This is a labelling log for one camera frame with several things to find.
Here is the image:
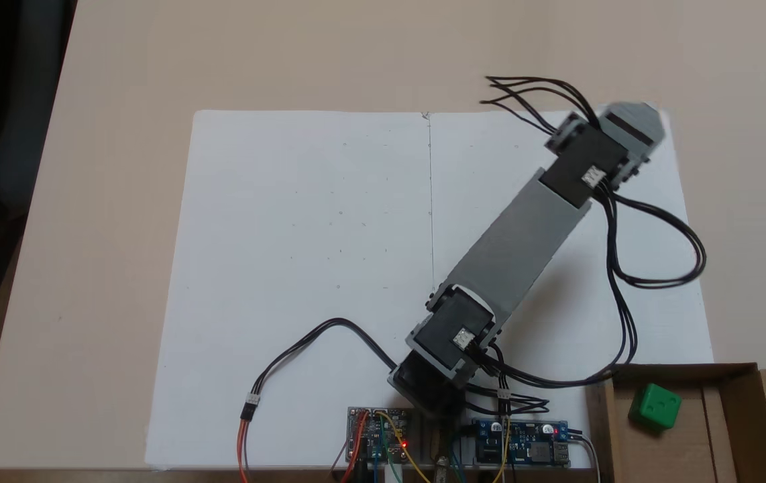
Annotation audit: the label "blue power converter board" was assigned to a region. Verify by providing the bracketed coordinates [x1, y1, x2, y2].
[474, 419, 571, 467]

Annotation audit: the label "long black extension cable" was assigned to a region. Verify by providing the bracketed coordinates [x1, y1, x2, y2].
[248, 317, 398, 411]

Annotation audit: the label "dark office chair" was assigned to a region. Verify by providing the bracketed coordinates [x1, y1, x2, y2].
[0, 0, 78, 420]

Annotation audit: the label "black motor cable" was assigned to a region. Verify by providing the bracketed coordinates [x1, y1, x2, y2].
[467, 345, 551, 414]
[484, 178, 708, 390]
[480, 75, 602, 135]

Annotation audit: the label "yellow wire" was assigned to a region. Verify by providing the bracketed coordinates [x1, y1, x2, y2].
[378, 411, 435, 483]

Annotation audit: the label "large white paper sheet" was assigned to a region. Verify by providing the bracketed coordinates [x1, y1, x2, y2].
[145, 109, 716, 470]

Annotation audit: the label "green dice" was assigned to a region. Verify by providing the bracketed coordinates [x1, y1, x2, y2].
[627, 383, 683, 434]

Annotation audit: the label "small motor controller board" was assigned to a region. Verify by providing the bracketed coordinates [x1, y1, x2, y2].
[347, 407, 416, 464]

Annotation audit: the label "metal table clamp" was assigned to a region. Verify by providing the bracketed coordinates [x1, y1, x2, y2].
[431, 435, 452, 483]

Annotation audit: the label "brown cardboard box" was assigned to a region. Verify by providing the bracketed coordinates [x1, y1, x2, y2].
[584, 362, 766, 483]

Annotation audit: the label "white cable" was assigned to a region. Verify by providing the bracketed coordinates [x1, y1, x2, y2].
[569, 433, 602, 483]

